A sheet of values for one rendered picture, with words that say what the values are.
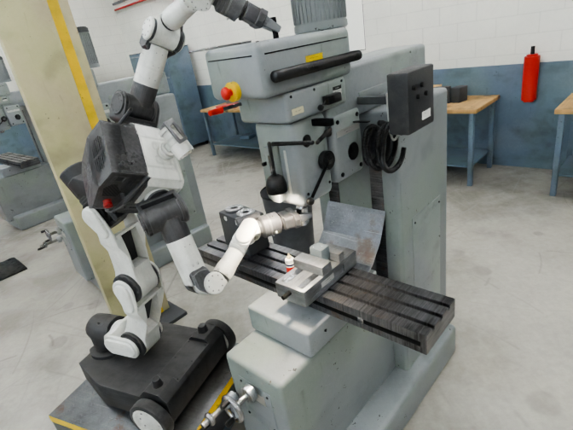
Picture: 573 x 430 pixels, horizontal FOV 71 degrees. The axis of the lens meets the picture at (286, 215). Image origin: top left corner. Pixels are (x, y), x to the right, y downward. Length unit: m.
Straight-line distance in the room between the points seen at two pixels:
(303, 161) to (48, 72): 1.87
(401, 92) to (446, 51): 4.28
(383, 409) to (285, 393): 0.72
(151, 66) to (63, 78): 1.38
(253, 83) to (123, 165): 0.48
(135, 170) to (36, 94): 1.54
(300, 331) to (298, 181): 0.57
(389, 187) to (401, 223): 0.17
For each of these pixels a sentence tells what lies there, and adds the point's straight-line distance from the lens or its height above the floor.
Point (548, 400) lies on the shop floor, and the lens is 2.65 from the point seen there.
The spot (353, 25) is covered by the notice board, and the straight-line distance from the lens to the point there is 6.34.
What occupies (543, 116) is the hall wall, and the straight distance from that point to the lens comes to 5.53.
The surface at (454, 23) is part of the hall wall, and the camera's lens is 5.69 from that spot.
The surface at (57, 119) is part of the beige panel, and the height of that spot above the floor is 1.64.
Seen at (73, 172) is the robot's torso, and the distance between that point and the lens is 1.80.
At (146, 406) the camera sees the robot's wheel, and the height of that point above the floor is 0.60.
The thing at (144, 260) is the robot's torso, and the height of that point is 1.11.
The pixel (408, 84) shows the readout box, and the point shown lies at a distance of 1.46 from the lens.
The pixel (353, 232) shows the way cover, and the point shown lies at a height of 1.01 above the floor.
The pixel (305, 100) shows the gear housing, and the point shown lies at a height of 1.69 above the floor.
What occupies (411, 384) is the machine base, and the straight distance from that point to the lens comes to 2.32.
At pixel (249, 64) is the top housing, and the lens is 1.28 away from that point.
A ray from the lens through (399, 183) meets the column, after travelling 1.78.
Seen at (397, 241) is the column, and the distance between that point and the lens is 1.90.
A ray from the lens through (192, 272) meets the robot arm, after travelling 1.41.
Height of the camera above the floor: 1.90
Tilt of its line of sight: 24 degrees down
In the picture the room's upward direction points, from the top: 10 degrees counter-clockwise
